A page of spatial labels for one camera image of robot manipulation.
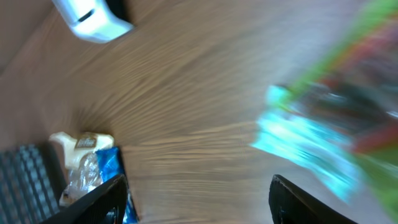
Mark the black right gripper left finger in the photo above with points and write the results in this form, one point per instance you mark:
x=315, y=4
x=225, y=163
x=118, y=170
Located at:
x=105, y=204

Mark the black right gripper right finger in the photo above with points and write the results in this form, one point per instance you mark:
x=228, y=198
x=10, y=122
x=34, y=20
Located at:
x=289, y=204

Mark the brown nut snack bag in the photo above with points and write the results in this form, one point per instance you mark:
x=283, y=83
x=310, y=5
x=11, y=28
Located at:
x=81, y=162

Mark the blue snack bar wrapper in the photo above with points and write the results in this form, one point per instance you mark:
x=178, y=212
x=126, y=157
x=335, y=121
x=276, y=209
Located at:
x=110, y=163

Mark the teal tissue pack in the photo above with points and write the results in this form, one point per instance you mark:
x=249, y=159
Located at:
x=309, y=144

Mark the green candy bag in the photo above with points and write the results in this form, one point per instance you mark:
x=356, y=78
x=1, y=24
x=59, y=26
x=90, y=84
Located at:
x=354, y=91

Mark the white barcode scanner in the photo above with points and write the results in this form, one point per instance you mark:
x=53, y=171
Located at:
x=98, y=21

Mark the grey plastic mesh basket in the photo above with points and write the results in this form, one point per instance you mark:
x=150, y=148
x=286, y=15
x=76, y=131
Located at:
x=32, y=182

